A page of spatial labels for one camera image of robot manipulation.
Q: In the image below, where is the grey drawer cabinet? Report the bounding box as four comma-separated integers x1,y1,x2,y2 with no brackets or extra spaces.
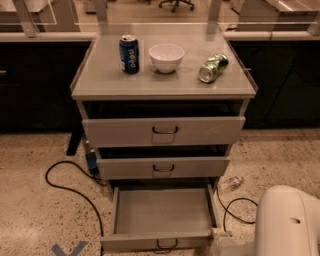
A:
72,24,256,189

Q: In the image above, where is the black cable right floor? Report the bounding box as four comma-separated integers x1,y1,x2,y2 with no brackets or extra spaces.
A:
216,191,259,233

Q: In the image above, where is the grey top drawer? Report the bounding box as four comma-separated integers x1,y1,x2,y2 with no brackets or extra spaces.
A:
82,117,245,147

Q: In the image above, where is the grey drawer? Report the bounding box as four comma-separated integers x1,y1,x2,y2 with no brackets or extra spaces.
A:
82,117,245,147
97,157,230,179
101,183,217,252

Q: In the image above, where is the white bowl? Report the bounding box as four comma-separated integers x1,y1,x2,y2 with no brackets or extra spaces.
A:
148,44,185,73

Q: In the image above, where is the black table leg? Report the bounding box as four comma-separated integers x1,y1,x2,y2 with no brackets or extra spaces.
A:
66,128,84,156

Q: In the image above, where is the crushed green soda can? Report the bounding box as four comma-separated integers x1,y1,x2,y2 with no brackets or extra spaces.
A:
199,53,229,83

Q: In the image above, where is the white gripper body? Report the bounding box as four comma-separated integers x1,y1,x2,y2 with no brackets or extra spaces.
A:
213,232,239,256

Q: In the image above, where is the black office chair base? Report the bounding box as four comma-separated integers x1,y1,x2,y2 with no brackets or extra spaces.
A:
158,0,195,13

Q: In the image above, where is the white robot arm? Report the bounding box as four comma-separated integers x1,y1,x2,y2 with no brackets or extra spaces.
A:
213,185,320,256

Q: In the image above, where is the blue power adapter box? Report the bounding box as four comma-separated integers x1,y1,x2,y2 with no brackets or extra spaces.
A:
85,152,99,175

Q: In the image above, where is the black cable floor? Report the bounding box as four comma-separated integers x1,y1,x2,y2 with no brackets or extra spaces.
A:
216,191,259,233
44,160,108,256

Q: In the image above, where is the grey middle drawer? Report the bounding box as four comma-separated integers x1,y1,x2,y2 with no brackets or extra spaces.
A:
97,157,230,179

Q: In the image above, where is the grey bottom drawer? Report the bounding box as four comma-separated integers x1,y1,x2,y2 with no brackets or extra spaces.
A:
101,183,217,252

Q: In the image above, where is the black cable left floor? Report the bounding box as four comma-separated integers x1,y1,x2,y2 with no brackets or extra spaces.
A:
44,160,108,256

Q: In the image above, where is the blue Pepsi can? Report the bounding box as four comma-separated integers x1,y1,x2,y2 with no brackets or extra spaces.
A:
119,34,139,74

